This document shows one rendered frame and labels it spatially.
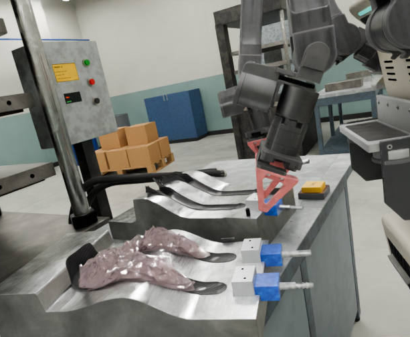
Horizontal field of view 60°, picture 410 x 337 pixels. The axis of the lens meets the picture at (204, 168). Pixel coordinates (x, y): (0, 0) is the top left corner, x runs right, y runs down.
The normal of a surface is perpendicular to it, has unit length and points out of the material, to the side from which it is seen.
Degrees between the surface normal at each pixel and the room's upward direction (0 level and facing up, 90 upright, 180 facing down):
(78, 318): 90
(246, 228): 90
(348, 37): 80
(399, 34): 90
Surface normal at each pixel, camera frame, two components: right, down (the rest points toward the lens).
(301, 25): -0.19, 0.26
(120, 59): -0.46, 0.29
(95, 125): 0.84, -0.04
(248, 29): -0.10, -0.01
